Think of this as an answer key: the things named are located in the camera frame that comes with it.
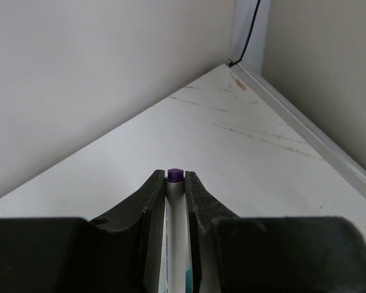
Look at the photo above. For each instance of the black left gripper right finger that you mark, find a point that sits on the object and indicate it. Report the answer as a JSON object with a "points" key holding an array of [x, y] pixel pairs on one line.
{"points": [[229, 253]]}

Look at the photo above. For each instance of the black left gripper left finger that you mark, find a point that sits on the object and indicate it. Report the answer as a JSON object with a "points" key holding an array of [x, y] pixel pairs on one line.
{"points": [[118, 251]]}

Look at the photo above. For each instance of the purple capped white marker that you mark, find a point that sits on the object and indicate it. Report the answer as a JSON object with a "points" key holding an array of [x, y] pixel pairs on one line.
{"points": [[175, 270]]}

